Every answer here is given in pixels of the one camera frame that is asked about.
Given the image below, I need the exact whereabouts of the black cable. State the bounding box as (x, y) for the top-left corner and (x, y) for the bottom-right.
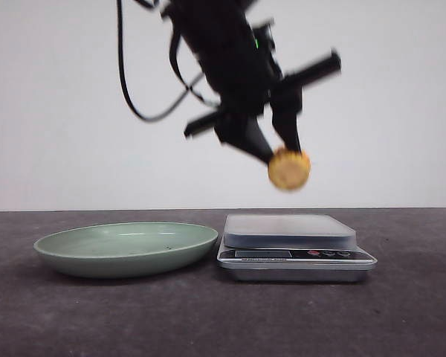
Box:
(115, 0), (224, 123)

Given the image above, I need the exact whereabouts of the silver digital kitchen scale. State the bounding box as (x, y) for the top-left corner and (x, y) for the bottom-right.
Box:
(217, 213), (378, 283)

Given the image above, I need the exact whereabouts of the light green plate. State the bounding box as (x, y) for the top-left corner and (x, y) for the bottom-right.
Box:
(33, 222), (219, 279)

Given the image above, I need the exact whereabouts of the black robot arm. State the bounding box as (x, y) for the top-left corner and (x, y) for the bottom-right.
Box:
(161, 1), (341, 164)

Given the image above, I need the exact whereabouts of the yellow corn cob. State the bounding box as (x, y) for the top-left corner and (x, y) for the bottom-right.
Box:
(268, 147), (311, 191)

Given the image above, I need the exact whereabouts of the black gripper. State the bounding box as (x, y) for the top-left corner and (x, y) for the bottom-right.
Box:
(184, 48), (341, 164)

